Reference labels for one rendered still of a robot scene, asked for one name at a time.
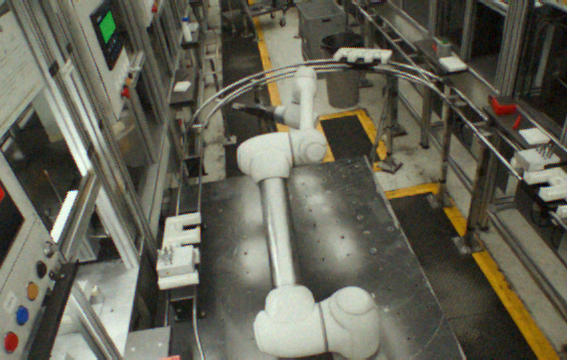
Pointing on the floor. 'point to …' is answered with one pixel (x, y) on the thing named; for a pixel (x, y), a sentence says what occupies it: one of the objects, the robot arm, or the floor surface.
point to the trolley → (250, 13)
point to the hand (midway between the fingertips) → (239, 107)
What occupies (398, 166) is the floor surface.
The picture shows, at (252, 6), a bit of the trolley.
